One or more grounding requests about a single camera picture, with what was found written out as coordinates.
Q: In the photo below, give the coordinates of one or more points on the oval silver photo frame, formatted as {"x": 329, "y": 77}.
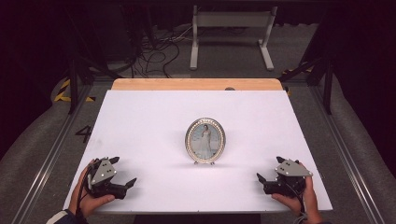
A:
{"x": 205, "y": 140}

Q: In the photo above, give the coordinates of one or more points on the white metal stand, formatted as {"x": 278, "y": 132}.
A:
{"x": 232, "y": 19}

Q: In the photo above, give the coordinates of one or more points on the white board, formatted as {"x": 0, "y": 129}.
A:
{"x": 149, "y": 130}

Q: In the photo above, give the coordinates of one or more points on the yellow black floor tape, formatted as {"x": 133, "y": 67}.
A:
{"x": 63, "y": 90}
{"x": 288, "y": 71}

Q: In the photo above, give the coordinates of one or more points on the black metal stand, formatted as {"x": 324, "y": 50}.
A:
{"x": 73, "y": 87}
{"x": 327, "y": 90}

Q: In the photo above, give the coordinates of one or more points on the aluminium rail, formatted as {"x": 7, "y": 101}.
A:
{"x": 345, "y": 149}
{"x": 49, "y": 161}

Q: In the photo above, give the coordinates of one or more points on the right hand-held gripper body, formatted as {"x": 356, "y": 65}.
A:
{"x": 291, "y": 169}

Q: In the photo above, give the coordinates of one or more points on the person's left hand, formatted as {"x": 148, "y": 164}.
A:
{"x": 88, "y": 203}

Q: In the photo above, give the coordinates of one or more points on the person's right hand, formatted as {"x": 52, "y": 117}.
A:
{"x": 295, "y": 203}

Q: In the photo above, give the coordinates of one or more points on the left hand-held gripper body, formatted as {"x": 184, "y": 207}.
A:
{"x": 104, "y": 174}

